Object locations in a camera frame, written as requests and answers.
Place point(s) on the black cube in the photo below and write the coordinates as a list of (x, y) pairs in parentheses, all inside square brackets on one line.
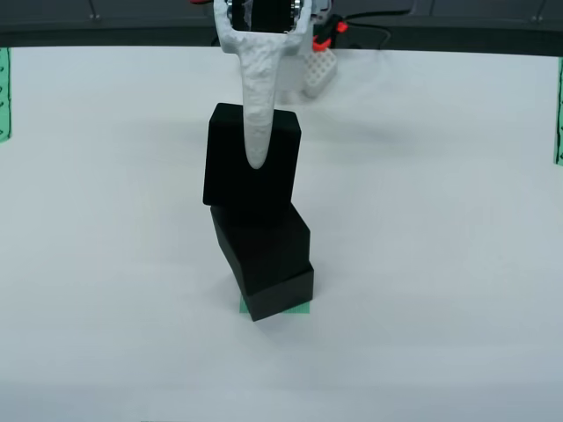
[(228, 154), (264, 246), (281, 294)]

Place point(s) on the red and black clamp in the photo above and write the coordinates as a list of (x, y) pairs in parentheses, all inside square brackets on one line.
[(332, 26)]

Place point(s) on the white perforated base block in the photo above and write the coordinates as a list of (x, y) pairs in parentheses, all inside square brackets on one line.
[(323, 66)]

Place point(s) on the dark grey cabinet row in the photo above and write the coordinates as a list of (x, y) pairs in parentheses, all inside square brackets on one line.
[(132, 13)]

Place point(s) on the green square target marker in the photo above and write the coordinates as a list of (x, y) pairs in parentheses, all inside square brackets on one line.
[(244, 307)]

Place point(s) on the white table cover sheet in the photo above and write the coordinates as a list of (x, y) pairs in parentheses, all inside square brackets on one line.
[(88, 285)]

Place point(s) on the green tape strip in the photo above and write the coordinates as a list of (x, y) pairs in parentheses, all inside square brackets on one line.
[(5, 96), (558, 114)]

